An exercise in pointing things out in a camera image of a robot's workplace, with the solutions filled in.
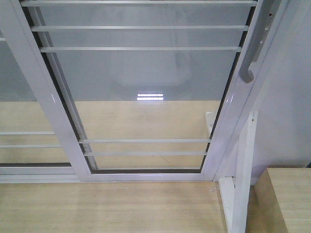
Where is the white sliding transparent door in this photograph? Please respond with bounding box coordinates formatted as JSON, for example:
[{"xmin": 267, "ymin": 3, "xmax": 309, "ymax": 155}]
[{"xmin": 0, "ymin": 0, "xmax": 286, "ymax": 182}]

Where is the grey metal door handle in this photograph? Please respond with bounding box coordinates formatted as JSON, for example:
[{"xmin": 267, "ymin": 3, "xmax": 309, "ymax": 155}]
[{"xmin": 239, "ymin": 0, "xmax": 281, "ymax": 83}]

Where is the white fixed glass panel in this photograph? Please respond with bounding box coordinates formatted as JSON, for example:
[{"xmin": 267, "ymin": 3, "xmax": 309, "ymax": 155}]
[{"xmin": 0, "ymin": 35, "xmax": 78, "ymax": 182}]

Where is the light wooden box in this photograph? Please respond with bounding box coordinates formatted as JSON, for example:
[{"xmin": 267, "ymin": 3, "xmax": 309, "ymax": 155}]
[{"xmin": 246, "ymin": 168, "xmax": 311, "ymax": 233}]

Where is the white triangular support bracket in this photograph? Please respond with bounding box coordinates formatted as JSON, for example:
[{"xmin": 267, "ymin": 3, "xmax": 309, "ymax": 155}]
[{"xmin": 218, "ymin": 111, "xmax": 258, "ymax": 233}]

